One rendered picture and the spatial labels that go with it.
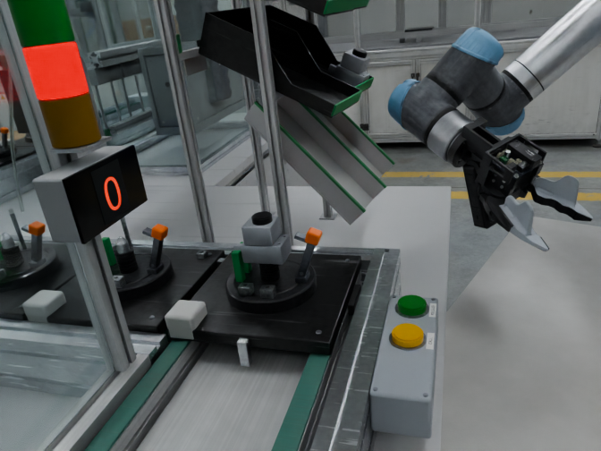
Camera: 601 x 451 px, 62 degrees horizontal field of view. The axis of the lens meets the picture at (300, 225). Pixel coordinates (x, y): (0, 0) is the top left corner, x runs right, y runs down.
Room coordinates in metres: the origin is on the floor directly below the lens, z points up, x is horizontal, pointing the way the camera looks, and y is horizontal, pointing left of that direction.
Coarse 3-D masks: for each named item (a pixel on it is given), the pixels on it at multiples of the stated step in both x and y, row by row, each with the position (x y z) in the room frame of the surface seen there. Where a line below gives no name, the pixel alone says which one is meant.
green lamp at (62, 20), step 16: (16, 0) 0.52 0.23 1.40; (32, 0) 0.52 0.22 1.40; (48, 0) 0.52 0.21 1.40; (64, 0) 0.55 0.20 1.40; (16, 16) 0.52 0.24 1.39; (32, 16) 0.51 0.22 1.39; (48, 16) 0.52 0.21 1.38; (64, 16) 0.53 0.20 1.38; (32, 32) 0.51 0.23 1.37; (48, 32) 0.52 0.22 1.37; (64, 32) 0.53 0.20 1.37
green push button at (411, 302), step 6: (402, 300) 0.61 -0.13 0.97; (408, 300) 0.60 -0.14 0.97; (414, 300) 0.60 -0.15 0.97; (420, 300) 0.60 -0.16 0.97; (402, 306) 0.59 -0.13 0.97; (408, 306) 0.59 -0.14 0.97; (414, 306) 0.59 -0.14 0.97; (420, 306) 0.59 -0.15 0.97; (426, 306) 0.59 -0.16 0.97; (402, 312) 0.59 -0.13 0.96; (408, 312) 0.58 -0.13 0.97; (414, 312) 0.58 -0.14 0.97; (420, 312) 0.58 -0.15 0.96
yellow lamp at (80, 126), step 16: (80, 96) 0.53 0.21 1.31; (48, 112) 0.52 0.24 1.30; (64, 112) 0.52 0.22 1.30; (80, 112) 0.52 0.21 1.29; (48, 128) 0.52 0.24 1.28; (64, 128) 0.51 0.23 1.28; (80, 128) 0.52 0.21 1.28; (96, 128) 0.54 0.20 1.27; (64, 144) 0.51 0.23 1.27; (80, 144) 0.52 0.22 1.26
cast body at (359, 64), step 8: (360, 48) 1.09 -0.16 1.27; (344, 56) 1.07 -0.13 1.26; (352, 56) 1.06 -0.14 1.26; (360, 56) 1.06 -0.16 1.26; (344, 64) 1.07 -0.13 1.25; (352, 64) 1.06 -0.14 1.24; (360, 64) 1.05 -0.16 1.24; (328, 72) 1.10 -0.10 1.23; (336, 72) 1.07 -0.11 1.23; (344, 72) 1.07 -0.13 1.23; (352, 72) 1.06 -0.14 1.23; (360, 72) 1.06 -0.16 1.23; (344, 80) 1.07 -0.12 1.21; (352, 80) 1.06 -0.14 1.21; (360, 80) 1.05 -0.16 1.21
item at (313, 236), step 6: (312, 228) 0.66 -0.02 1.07; (300, 234) 0.66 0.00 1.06; (306, 234) 0.65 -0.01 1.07; (312, 234) 0.65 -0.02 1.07; (318, 234) 0.65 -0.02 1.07; (300, 240) 0.66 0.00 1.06; (306, 240) 0.65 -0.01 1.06; (312, 240) 0.65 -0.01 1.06; (318, 240) 0.65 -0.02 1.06; (306, 246) 0.65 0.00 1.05; (312, 246) 0.65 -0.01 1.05; (306, 252) 0.65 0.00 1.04; (312, 252) 0.66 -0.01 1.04; (306, 258) 0.66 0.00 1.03; (300, 264) 0.66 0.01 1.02; (306, 264) 0.66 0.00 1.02; (300, 270) 0.66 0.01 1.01; (306, 270) 0.66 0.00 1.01
